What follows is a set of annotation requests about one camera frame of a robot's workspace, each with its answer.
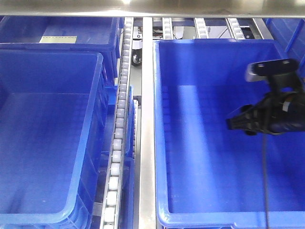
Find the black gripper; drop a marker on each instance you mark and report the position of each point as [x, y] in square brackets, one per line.
[271, 116]

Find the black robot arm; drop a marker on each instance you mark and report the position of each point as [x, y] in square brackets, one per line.
[299, 110]

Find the steel shelf top beam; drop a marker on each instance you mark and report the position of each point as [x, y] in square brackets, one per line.
[157, 8]

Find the large blue target bin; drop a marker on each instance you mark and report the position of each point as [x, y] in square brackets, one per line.
[208, 176]

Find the white roller track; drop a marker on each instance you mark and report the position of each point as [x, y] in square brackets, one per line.
[113, 183]

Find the blue bin left rear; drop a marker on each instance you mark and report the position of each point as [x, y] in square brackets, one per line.
[95, 34]

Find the blue bin left front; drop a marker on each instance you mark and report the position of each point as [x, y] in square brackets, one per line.
[53, 108]

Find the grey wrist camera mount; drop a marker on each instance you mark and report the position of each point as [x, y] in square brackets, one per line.
[280, 75]

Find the steel shelf divider rail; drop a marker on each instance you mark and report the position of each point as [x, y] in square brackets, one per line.
[147, 190]

